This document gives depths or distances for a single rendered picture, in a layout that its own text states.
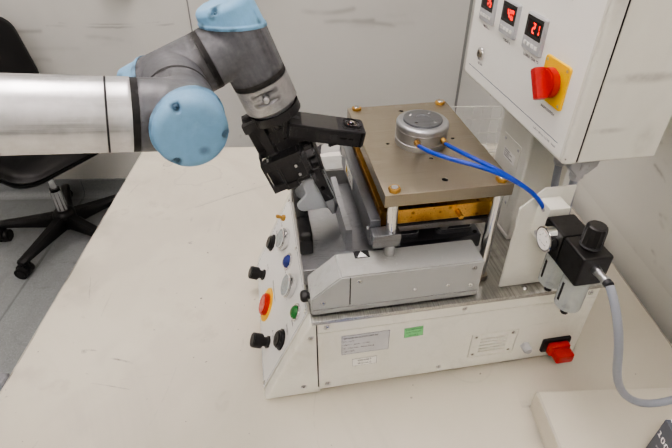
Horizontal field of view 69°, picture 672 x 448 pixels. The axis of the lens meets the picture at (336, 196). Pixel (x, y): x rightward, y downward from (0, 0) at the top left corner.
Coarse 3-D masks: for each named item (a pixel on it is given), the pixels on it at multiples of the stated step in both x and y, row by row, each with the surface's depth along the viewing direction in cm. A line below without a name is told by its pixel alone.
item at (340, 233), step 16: (336, 192) 81; (320, 208) 84; (352, 208) 84; (320, 224) 81; (336, 224) 81; (352, 224) 81; (320, 240) 77; (336, 240) 77; (352, 240) 77; (480, 240) 77; (304, 256) 74; (320, 256) 74; (304, 272) 72
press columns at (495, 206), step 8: (496, 200) 67; (392, 208) 65; (496, 208) 68; (392, 216) 65; (488, 216) 69; (496, 216) 69; (392, 224) 66; (488, 224) 70; (496, 224) 70; (392, 232) 67; (488, 232) 70; (488, 240) 71; (384, 248) 69; (392, 248) 69; (480, 248) 73; (488, 248) 72; (488, 256) 73; (480, 280) 75
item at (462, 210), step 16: (368, 176) 76; (384, 208) 69; (400, 208) 69; (416, 208) 69; (432, 208) 70; (448, 208) 70; (464, 208) 71; (480, 208) 71; (384, 224) 70; (400, 224) 71; (416, 224) 71; (432, 224) 72; (448, 224) 72; (464, 224) 73
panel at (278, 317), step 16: (288, 208) 94; (288, 224) 91; (272, 256) 95; (272, 272) 92; (288, 272) 84; (272, 288) 89; (304, 288) 75; (272, 304) 87; (288, 304) 79; (304, 304) 73; (272, 320) 85; (288, 320) 77; (304, 320) 72; (272, 336) 82; (288, 336) 76; (272, 352) 80; (272, 368) 78
